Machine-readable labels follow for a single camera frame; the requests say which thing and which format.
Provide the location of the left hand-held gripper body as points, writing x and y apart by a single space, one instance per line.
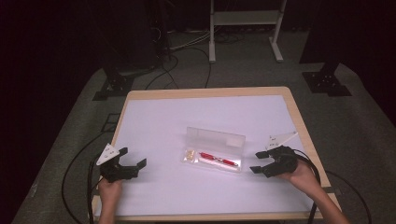
112 171

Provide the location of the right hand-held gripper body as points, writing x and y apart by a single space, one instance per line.
285 161

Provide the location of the black floor stand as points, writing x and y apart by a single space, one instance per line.
325 82
113 87

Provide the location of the clear plastic pencil case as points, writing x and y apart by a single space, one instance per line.
218 138

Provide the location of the white metal stand frame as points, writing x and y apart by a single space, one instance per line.
246 18

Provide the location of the black floor bracket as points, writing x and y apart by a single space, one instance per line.
109 123

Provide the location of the wooden table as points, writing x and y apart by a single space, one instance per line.
202 91

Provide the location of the small tan eraser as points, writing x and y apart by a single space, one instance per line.
190 154

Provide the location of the person's right hand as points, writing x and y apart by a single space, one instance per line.
302 179

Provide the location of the red pen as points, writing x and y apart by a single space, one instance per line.
218 159

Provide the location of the black equipment tower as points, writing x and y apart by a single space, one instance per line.
134 40

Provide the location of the person's left hand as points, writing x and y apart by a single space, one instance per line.
110 191

